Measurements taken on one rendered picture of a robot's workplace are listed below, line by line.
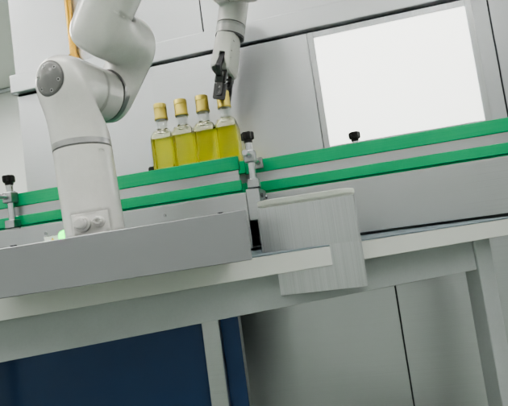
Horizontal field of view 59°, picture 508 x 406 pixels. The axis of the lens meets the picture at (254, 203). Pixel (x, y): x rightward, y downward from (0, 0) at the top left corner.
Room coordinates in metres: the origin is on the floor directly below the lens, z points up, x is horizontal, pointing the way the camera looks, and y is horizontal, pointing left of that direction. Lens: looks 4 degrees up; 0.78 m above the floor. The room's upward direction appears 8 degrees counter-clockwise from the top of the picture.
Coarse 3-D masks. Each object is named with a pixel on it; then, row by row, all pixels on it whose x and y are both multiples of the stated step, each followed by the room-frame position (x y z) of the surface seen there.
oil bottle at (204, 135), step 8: (208, 120) 1.13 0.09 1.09; (200, 128) 1.12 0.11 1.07; (208, 128) 1.11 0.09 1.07; (200, 136) 1.12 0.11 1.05; (208, 136) 1.11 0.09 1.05; (200, 144) 1.12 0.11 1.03; (208, 144) 1.11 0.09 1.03; (216, 144) 1.12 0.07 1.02; (200, 152) 1.12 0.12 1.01; (208, 152) 1.12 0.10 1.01; (216, 152) 1.12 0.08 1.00; (200, 160) 1.12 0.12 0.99
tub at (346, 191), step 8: (320, 192) 0.76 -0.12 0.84; (328, 192) 0.76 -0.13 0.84; (336, 192) 0.76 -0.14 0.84; (344, 192) 0.76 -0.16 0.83; (352, 192) 0.77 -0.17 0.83; (264, 200) 0.79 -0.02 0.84; (272, 200) 0.78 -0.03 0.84; (280, 200) 0.77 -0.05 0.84; (288, 200) 0.77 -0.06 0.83; (296, 200) 0.77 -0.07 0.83; (304, 200) 0.78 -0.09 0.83; (312, 200) 0.77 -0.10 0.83
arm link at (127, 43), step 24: (96, 0) 0.67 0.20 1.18; (120, 0) 0.67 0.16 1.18; (72, 24) 0.69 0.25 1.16; (96, 24) 0.68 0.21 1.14; (120, 24) 0.69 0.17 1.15; (144, 24) 0.76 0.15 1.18; (96, 48) 0.70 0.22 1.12; (120, 48) 0.72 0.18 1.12; (144, 48) 0.76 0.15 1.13; (120, 72) 0.80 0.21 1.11; (144, 72) 0.80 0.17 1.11
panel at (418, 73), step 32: (352, 32) 1.19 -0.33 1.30; (384, 32) 1.18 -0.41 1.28; (416, 32) 1.16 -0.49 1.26; (448, 32) 1.15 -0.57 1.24; (320, 64) 1.21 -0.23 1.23; (352, 64) 1.19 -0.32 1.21; (384, 64) 1.18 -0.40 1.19; (416, 64) 1.16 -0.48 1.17; (448, 64) 1.15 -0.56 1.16; (352, 96) 1.20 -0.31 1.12; (384, 96) 1.18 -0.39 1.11; (416, 96) 1.17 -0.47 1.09; (448, 96) 1.15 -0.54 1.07; (480, 96) 1.14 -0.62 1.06; (352, 128) 1.20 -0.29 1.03; (384, 128) 1.18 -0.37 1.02; (416, 128) 1.17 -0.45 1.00
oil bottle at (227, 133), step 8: (224, 120) 1.11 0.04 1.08; (232, 120) 1.10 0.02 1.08; (216, 128) 1.11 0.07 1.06; (224, 128) 1.10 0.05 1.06; (232, 128) 1.10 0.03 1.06; (216, 136) 1.11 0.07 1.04; (224, 136) 1.11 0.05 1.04; (232, 136) 1.10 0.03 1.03; (224, 144) 1.11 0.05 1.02; (232, 144) 1.10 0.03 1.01; (240, 144) 1.13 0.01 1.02; (224, 152) 1.11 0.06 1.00; (232, 152) 1.10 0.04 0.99; (240, 152) 1.12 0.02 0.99; (240, 160) 1.11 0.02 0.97
